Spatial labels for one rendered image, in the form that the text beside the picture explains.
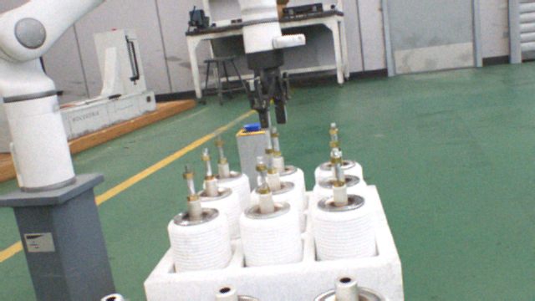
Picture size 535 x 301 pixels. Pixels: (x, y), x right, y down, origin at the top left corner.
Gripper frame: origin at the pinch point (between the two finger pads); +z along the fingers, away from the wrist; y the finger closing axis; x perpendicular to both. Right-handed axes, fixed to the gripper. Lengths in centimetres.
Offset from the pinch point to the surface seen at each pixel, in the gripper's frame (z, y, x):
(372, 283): 20.9, 23.7, 25.5
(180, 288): 19.1, 34.2, -1.5
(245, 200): 15.4, 5.1, -6.4
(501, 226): 36, -37, 40
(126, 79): -3, -228, -258
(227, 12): -59, -424, -271
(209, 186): 8.7, 16.3, -6.3
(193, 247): 13.9, 30.7, -0.5
